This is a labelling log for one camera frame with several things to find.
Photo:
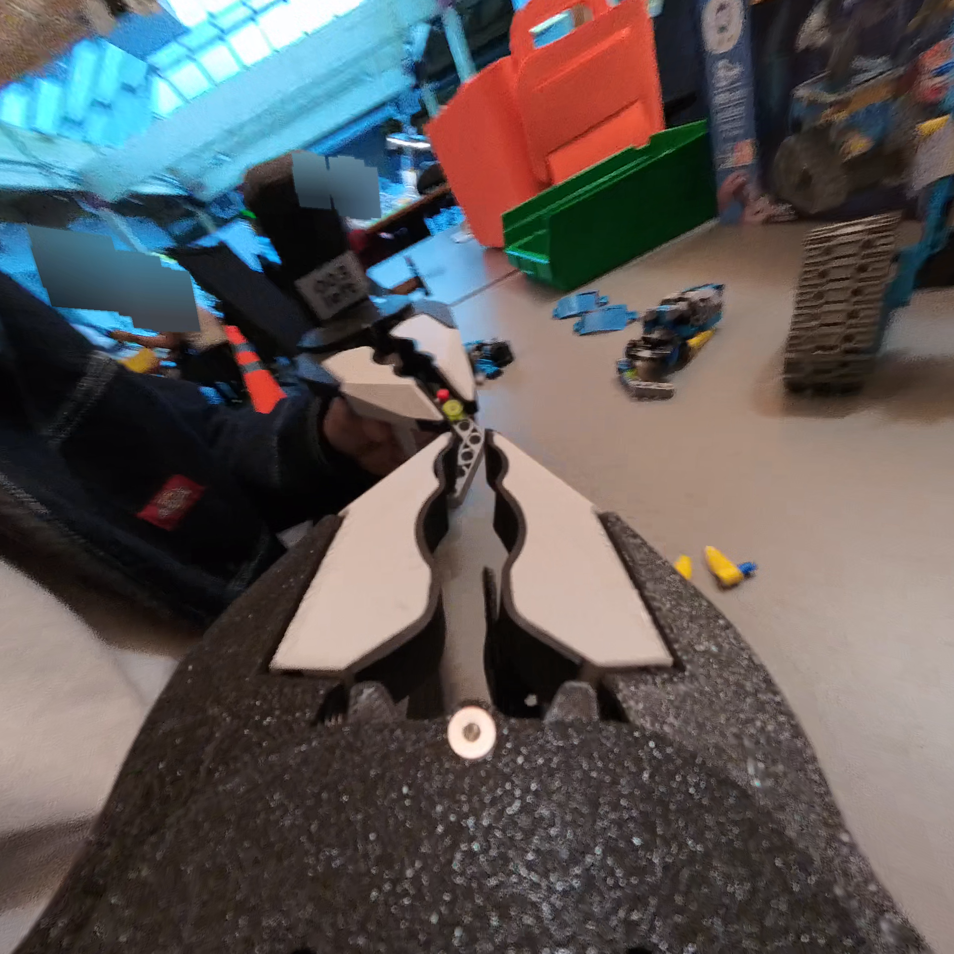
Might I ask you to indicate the green plastic bin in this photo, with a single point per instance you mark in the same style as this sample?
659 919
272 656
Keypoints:
611 223

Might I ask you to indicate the grey desk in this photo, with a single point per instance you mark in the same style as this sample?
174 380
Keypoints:
745 484

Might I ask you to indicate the orange cardboard box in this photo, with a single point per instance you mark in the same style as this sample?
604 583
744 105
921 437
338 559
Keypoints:
581 112

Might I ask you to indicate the small blue black brick assembly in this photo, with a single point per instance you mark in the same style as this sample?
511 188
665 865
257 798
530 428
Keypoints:
488 358

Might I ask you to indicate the orange traffic cone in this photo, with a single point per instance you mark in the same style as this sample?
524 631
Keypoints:
253 373

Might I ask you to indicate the yellow claw piece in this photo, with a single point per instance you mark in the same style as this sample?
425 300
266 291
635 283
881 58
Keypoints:
721 565
683 566

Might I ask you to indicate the grey beam with red pin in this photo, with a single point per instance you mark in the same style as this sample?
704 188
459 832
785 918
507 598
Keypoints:
468 454

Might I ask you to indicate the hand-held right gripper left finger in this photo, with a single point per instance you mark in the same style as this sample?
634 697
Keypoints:
358 589

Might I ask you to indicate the toy set box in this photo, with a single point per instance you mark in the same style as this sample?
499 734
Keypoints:
842 112

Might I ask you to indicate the blue curved panel piece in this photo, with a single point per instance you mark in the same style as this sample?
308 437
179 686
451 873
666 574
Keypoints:
607 320
578 305

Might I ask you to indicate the person's left hand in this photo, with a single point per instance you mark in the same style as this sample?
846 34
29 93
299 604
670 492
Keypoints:
365 440

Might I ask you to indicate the person's left forearm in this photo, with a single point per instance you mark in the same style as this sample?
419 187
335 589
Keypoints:
261 447

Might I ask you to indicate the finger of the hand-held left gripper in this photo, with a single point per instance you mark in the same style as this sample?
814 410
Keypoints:
447 350
380 387

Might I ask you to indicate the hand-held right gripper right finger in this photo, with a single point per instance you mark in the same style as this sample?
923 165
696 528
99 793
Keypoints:
589 589

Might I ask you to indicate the small blue toy vehicle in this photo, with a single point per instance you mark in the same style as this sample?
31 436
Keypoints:
671 335

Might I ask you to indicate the person in dark jacket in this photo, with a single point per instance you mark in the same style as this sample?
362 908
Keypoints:
112 462

